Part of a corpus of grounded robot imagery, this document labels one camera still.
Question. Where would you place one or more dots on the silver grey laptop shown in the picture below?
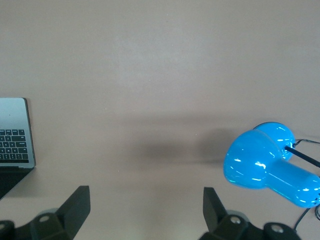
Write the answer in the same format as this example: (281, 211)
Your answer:
(15, 115)

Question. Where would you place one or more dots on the blue desk lamp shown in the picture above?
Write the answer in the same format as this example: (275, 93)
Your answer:
(252, 160)

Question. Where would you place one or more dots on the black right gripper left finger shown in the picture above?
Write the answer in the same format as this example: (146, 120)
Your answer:
(72, 212)

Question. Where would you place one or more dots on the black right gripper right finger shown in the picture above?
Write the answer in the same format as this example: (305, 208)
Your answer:
(215, 215)

